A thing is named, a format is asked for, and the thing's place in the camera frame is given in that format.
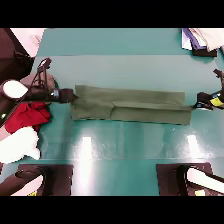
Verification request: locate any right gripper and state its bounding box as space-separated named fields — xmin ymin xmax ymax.
xmin=195 ymin=91 xmax=215 ymax=111

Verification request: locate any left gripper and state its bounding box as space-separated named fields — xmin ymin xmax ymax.
xmin=57 ymin=87 xmax=79 ymax=104

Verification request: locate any green shirt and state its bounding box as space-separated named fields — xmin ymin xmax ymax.
xmin=69 ymin=84 xmax=194 ymax=127

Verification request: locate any dusky pink garment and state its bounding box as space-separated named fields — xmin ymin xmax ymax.
xmin=20 ymin=72 xmax=58 ymax=93

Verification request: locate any red garment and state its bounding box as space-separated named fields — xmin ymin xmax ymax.
xmin=4 ymin=101 xmax=52 ymax=135

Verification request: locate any black garment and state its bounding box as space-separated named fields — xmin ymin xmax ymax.
xmin=191 ymin=47 xmax=218 ymax=58

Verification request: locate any purple garment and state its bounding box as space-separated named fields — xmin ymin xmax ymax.
xmin=181 ymin=28 xmax=202 ymax=52

